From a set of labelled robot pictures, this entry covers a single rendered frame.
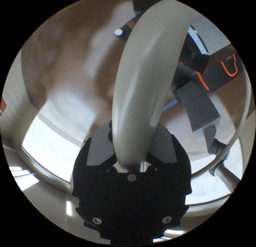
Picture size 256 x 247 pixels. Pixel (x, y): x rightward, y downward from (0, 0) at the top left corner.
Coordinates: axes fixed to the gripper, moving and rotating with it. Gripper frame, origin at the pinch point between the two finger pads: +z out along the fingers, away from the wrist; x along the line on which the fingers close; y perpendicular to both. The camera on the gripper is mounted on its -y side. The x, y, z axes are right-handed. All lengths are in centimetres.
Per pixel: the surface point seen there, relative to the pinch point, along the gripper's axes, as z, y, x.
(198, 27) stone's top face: 16, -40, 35
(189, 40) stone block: 26, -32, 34
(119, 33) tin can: 93, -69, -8
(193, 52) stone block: 28, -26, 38
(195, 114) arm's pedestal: 56, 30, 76
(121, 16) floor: 94, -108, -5
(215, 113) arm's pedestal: 35, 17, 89
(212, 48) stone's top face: 17, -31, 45
